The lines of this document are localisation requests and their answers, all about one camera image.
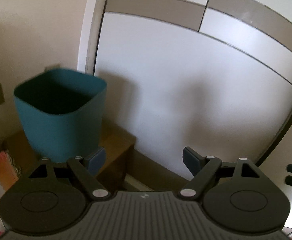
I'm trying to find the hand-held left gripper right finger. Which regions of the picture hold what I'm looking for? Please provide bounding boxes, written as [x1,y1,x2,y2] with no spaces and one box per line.
[177,146,264,201]

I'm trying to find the white wardrobe with taupe band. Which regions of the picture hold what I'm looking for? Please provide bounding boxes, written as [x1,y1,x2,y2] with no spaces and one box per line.
[77,0,292,180]

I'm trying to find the teal plastic trash bin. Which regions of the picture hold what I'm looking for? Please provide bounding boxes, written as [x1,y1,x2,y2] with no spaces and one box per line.
[13,69,107,163]

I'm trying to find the white wall outlet plate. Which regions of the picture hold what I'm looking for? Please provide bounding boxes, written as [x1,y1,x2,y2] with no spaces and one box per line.
[44,63,61,72]

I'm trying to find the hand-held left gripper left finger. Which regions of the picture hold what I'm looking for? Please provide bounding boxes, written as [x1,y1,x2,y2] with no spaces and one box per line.
[29,147,112,201]

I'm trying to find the orange pink cloth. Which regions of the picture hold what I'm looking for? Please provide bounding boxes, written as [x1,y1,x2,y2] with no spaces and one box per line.
[0,150,19,240]

